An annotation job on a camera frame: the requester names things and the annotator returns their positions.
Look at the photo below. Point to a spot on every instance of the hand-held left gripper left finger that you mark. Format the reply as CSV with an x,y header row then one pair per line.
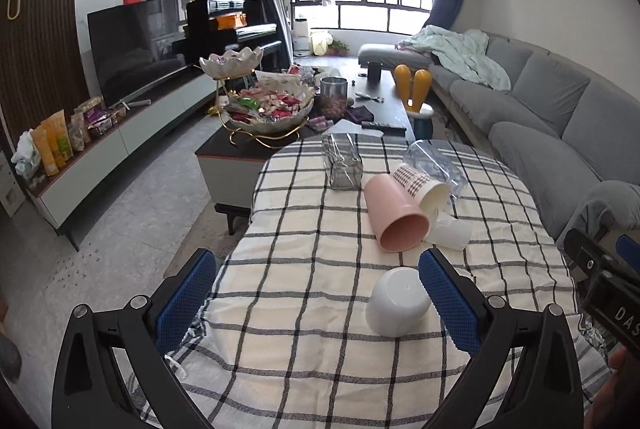
x,y
186,299

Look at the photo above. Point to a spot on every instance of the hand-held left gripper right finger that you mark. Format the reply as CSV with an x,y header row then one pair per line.
x,y
450,304

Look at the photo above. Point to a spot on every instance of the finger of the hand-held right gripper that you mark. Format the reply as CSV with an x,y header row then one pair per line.
x,y
587,254
628,247

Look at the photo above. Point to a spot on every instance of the pink cup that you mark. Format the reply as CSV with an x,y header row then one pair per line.
x,y
395,219

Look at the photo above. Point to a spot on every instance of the white plastic cup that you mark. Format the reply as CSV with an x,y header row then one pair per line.
x,y
397,304

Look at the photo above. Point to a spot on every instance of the small white paper cup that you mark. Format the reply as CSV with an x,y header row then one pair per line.
x,y
450,234

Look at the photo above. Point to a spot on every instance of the checked paper cup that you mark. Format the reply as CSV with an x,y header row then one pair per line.
x,y
409,179

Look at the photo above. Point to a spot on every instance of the clear plastic cup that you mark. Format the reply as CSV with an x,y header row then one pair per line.
x,y
435,164

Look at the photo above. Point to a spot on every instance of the clear glass cup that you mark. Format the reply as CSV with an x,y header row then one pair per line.
x,y
342,166

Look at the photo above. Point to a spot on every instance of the black cup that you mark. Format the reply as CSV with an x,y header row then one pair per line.
x,y
374,72

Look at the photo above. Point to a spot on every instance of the person's right hand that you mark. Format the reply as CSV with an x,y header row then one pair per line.
x,y
622,361

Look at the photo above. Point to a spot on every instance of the grey cloth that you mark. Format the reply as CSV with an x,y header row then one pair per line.
x,y
600,206

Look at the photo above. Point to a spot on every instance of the black checked white tablecloth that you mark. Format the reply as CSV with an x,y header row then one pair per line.
x,y
310,259

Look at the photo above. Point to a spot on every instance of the dark coffee table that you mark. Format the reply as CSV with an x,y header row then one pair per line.
x,y
235,164

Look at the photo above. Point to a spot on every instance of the grey sofa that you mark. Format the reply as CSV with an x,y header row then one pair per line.
x,y
540,109

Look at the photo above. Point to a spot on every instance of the white tv cabinet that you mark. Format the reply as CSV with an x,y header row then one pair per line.
x,y
125,136

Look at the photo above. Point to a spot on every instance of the black remote control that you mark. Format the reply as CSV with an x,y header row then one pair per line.
x,y
382,126

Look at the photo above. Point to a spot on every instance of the pile of snack packets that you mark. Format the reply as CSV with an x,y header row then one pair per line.
x,y
97,118

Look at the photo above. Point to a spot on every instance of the grey remote control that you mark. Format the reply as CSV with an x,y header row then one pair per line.
x,y
135,103

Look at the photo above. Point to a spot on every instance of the row of snack packets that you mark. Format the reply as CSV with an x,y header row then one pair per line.
x,y
56,140

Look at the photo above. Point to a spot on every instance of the white paper sheet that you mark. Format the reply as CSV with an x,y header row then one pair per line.
x,y
346,126

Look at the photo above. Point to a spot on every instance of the large petal snack bowl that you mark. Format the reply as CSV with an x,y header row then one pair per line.
x,y
272,106

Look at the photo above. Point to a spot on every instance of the white crumpled cloth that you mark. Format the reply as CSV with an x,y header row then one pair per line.
x,y
25,156

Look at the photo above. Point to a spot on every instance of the yellow rabbit ear stool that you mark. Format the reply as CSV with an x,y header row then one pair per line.
x,y
412,89

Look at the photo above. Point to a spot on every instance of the glass jar with nuts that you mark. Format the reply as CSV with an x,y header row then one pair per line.
x,y
333,96

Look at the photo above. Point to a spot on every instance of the light green blanket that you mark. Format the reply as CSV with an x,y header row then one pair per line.
x,y
455,54

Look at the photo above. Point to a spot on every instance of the small petal bowl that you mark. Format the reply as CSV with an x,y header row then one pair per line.
x,y
231,61

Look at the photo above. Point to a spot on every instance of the black television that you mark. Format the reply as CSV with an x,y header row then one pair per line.
x,y
132,46

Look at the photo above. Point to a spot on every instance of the black piano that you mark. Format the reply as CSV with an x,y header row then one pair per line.
x,y
235,34

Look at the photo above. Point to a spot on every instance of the orange box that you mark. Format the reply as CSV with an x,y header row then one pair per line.
x,y
227,21

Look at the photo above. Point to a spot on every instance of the white air purifier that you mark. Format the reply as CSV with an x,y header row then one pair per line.
x,y
300,34

